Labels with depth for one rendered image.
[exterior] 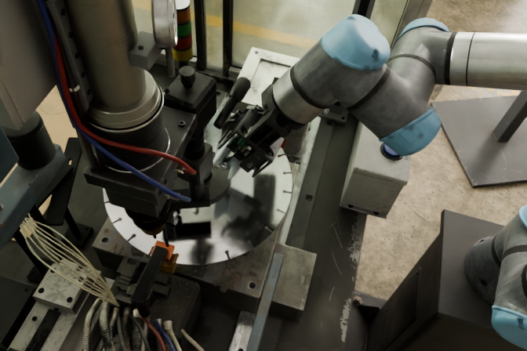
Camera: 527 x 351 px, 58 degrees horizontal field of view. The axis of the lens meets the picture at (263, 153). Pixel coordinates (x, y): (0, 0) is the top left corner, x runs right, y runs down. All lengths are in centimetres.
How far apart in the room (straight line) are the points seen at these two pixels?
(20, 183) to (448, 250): 83
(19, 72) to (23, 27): 3
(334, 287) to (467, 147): 147
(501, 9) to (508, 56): 264
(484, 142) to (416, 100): 178
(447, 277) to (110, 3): 87
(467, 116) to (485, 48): 179
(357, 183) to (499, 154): 145
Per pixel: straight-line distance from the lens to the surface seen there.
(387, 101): 61
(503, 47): 70
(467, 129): 242
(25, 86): 41
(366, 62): 58
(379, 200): 103
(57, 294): 85
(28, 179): 78
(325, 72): 59
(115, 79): 42
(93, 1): 37
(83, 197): 110
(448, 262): 109
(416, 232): 201
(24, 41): 40
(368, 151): 99
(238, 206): 81
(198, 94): 55
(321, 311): 96
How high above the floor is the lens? 165
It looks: 53 degrees down
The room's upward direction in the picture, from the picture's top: 6 degrees clockwise
